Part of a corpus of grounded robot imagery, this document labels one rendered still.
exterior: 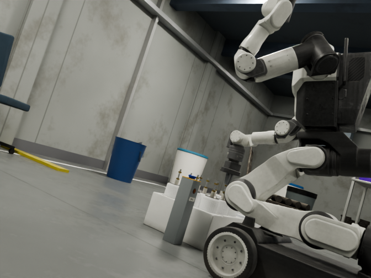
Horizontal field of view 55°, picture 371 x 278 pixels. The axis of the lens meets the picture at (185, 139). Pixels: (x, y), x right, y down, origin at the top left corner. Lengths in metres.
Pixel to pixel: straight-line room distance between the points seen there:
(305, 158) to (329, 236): 0.31
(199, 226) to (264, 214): 0.40
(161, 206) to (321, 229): 0.85
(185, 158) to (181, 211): 3.80
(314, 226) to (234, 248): 0.31
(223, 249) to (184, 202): 0.40
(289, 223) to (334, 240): 0.19
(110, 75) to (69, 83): 0.63
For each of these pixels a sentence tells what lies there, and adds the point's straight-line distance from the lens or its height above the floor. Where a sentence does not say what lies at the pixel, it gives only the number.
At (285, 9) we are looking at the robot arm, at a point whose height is 1.03.
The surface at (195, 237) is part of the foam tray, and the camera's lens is 1.82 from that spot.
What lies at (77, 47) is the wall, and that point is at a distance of 4.57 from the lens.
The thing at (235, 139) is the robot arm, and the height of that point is 0.58.
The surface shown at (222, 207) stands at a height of 0.21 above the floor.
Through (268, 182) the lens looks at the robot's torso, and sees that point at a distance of 1.58.
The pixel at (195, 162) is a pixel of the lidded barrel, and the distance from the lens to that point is 5.48.
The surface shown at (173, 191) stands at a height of 0.21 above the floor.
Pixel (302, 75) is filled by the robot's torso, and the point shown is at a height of 0.85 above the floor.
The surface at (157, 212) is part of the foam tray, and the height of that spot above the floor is 0.09.
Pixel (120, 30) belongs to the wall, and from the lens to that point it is 5.02.
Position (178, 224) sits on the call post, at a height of 0.10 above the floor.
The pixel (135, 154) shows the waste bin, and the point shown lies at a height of 0.34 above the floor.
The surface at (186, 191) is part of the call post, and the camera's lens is 1.71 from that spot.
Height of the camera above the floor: 0.35
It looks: 5 degrees up
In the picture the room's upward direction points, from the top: 18 degrees clockwise
